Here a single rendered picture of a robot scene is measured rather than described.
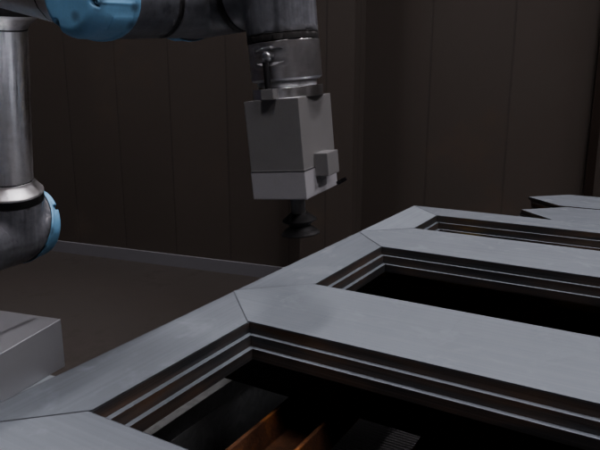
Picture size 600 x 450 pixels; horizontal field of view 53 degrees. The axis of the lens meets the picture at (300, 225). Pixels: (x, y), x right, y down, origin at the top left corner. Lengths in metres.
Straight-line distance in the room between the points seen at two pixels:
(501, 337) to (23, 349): 0.74
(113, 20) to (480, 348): 0.54
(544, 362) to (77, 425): 0.50
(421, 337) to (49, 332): 0.64
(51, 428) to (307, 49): 0.44
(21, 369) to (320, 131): 0.67
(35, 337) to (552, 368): 0.79
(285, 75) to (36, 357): 0.69
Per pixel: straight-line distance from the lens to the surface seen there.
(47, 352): 1.14
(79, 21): 0.59
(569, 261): 1.19
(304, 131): 0.62
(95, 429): 0.61
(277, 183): 0.63
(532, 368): 0.74
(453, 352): 0.75
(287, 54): 0.63
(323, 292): 0.93
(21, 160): 1.05
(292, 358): 0.79
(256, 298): 0.90
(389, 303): 0.89
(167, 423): 0.96
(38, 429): 0.63
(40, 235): 1.09
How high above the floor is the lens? 1.17
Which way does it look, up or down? 13 degrees down
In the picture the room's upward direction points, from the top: straight up
